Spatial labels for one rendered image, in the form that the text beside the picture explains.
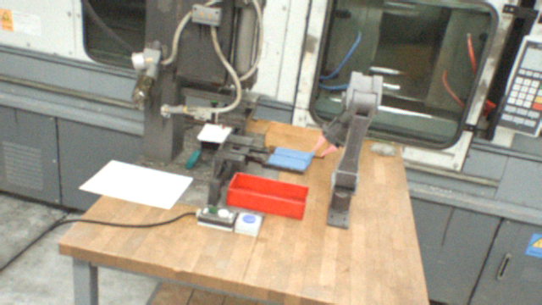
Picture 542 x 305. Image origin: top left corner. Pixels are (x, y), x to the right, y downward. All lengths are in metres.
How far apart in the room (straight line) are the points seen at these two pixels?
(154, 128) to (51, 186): 1.41
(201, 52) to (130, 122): 1.07
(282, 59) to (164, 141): 0.76
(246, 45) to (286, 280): 0.75
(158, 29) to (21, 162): 1.67
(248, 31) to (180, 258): 0.73
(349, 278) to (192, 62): 0.83
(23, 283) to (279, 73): 1.59
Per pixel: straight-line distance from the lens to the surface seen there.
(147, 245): 1.40
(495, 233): 2.57
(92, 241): 1.42
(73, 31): 2.68
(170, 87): 1.69
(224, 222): 1.45
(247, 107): 1.66
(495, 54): 2.21
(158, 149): 1.79
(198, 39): 1.62
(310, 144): 1.97
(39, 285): 2.71
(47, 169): 3.04
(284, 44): 2.26
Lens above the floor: 1.74
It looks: 25 degrees down
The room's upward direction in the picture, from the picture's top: 8 degrees clockwise
